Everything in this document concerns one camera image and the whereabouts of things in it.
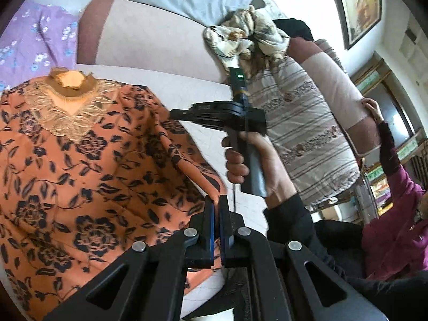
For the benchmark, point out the person's right hand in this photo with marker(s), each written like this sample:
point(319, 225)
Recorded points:
point(274, 180)

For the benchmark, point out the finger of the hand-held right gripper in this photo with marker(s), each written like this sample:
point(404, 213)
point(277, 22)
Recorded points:
point(182, 113)

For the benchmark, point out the wooden cabinet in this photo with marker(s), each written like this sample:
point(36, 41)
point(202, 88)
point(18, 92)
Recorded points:
point(394, 107)

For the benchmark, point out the black cloth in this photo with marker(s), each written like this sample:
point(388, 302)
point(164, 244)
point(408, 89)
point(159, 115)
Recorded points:
point(296, 28)

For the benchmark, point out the orange floral shirt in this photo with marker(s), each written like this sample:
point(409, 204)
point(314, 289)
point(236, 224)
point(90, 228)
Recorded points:
point(83, 174)

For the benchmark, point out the purple floral garment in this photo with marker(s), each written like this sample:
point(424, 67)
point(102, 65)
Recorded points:
point(33, 40)

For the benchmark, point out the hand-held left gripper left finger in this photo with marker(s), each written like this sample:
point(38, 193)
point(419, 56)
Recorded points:
point(210, 232)

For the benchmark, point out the cream floral cloth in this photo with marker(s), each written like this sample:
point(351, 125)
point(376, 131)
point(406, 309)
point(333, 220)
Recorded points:
point(234, 40)

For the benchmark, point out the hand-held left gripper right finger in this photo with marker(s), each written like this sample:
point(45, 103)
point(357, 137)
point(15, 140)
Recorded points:
point(223, 232)

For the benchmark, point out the framed wall picture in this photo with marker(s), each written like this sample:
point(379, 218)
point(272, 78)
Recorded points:
point(361, 3)

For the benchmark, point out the person's right forearm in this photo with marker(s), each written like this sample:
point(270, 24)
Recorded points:
point(294, 227)

